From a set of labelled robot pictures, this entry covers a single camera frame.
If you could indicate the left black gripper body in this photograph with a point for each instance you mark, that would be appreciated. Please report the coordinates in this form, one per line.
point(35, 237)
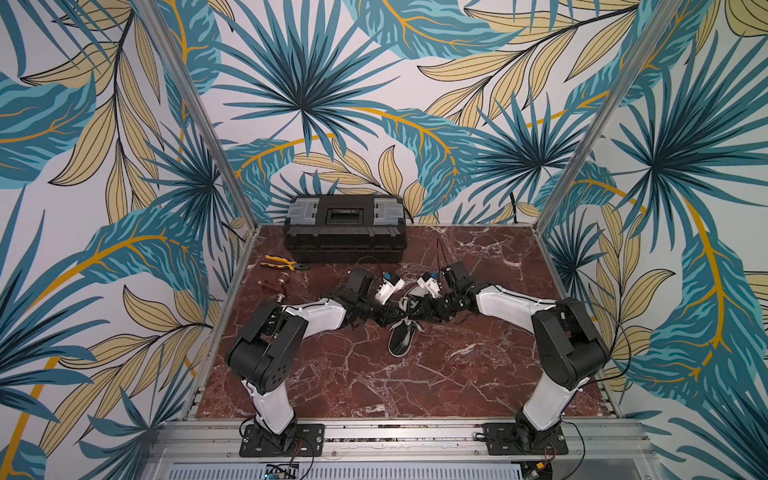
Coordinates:
point(373, 309)

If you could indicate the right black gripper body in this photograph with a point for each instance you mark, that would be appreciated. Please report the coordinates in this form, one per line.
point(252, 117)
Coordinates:
point(425, 306)

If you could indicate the black white canvas sneaker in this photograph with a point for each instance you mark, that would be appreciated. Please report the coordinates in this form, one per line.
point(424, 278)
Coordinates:
point(402, 332)

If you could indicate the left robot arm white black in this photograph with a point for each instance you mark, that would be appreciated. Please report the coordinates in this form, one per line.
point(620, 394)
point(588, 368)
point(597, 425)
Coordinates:
point(264, 353)

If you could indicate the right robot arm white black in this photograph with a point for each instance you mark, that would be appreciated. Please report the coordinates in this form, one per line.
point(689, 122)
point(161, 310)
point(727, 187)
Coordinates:
point(569, 348)

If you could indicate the black grey plastic toolbox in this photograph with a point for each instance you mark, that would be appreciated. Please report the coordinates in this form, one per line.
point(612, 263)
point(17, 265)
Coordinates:
point(346, 229)

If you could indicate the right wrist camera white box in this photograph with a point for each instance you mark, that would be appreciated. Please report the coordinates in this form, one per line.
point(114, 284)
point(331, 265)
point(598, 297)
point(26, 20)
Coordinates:
point(428, 284)

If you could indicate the yellow handled pliers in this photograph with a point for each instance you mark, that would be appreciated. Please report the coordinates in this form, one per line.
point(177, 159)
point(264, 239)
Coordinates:
point(280, 263)

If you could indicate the red handled tool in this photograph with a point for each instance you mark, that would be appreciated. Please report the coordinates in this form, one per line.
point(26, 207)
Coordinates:
point(278, 287)

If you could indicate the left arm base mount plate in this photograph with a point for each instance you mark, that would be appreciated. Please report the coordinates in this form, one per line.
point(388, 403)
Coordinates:
point(300, 440)

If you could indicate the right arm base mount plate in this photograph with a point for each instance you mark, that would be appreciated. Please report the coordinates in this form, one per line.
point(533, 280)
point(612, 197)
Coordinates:
point(520, 439)

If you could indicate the aluminium rail frame front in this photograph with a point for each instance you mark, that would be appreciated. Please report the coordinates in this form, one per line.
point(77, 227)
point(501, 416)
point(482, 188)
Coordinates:
point(431, 448)

